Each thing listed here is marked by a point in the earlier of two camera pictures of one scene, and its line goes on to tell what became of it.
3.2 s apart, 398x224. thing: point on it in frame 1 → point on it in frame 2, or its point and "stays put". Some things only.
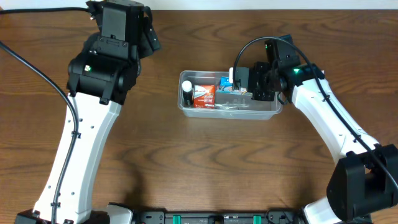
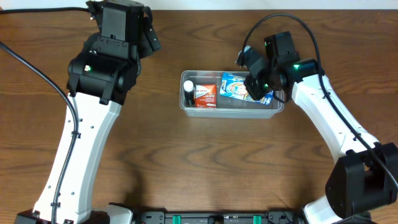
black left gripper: x=149 y=35 stays put
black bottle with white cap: x=188 y=93 stays put
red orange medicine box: x=204 y=96 stays put
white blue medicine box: x=242 y=77 → x=247 y=52
